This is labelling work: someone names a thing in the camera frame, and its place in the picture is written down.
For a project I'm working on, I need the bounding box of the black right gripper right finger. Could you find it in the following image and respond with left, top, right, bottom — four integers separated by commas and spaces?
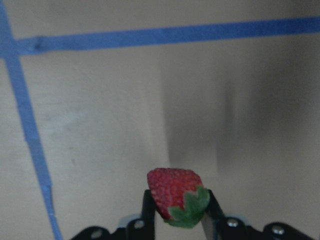
201, 189, 226, 240

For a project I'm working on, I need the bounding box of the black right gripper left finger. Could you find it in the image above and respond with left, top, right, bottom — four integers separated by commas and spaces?
141, 190, 156, 240

